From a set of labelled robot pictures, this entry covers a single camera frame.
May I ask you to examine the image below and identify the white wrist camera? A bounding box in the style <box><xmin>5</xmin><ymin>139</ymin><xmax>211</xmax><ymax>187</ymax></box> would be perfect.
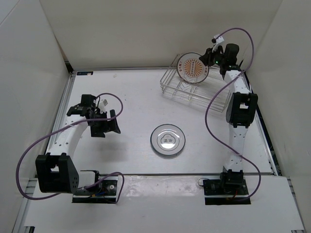
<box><xmin>97</xmin><ymin>99</ymin><xmax>108</xmax><ymax>114</ymax></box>
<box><xmin>212</xmin><ymin>34</ymin><xmax>225</xmax><ymax>52</ymax></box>

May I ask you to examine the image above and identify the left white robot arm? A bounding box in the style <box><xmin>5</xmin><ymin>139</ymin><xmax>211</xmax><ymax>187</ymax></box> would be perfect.
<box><xmin>35</xmin><ymin>94</ymin><xmax>121</xmax><ymax>194</ymax></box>

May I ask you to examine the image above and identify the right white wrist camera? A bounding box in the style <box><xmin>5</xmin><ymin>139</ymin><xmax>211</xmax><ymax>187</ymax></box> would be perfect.
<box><xmin>212</xmin><ymin>34</ymin><xmax>225</xmax><ymax>52</ymax></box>

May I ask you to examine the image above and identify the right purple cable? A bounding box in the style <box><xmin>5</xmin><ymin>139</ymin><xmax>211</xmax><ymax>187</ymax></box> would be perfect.
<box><xmin>205</xmin><ymin>28</ymin><xmax>262</xmax><ymax>202</ymax></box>

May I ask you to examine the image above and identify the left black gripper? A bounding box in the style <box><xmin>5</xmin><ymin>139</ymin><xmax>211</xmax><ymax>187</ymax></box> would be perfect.
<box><xmin>89</xmin><ymin>109</ymin><xmax>121</xmax><ymax>137</ymax></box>

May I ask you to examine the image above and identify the metal wire dish rack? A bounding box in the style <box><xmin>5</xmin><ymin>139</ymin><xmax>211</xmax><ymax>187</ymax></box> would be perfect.
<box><xmin>160</xmin><ymin>54</ymin><xmax>226</xmax><ymax>108</ymax></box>

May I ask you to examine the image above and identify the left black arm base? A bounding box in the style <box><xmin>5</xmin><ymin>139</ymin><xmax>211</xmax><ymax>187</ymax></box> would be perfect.
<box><xmin>72</xmin><ymin>170</ymin><xmax>125</xmax><ymax>204</ymax></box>

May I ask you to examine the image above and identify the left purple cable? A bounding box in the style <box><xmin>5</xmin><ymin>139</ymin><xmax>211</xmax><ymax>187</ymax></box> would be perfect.
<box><xmin>16</xmin><ymin>93</ymin><xmax>125</xmax><ymax>201</ymax></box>

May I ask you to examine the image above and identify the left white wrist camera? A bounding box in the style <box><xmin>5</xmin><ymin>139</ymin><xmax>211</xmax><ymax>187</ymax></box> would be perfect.
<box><xmin>97</xmin><ymin>99</ymin><xmax>108</xmax><ymax>114</ymax></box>

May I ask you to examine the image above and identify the white green-rimmed plate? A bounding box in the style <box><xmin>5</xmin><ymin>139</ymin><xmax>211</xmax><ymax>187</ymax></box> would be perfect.
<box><xmin>150</xmin><ymin>124</ymin><xmax>186</xmax><ymax>156</ymax></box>
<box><xmin>151</xmin><ymin>133</ymin><xmax>186</xmax><ymax>156</ymax></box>

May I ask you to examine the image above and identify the purple cable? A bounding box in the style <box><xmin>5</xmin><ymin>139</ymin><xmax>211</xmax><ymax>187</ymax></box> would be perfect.
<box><xmin>16</xmin><ymin>93</ymin><xmax>125</xmax><ymax>201</ymax></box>
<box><xmin>205</xmin><ymin>28</ymin><xmax>262</xmax><ymax>202</ymax></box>

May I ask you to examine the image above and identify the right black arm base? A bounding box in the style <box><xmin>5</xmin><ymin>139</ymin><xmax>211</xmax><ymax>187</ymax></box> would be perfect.
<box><xmin>197</xmin><ymin>169</ymin><xmax>251</xmax><ymax>205</ymax></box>

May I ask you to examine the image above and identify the blue table label sticker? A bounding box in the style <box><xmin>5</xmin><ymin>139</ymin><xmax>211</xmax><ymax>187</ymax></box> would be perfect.
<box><xmin>76</xmin><ymin>71</ymin><xmax>93</xmax><ymax>76</ymax></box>

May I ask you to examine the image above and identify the orange sunburst pattern plate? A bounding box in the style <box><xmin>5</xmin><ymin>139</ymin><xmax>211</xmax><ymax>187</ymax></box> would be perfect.
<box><xmin>176</xmin><ymin>52</ymin><xmax>209</xmax><ymax>84</ymax></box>

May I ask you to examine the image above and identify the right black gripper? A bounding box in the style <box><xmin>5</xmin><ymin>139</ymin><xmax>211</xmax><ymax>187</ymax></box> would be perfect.
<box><xmin>198</xmin><ymin>45</ymin><xmax>225</xmax><ymax>67</ymax></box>

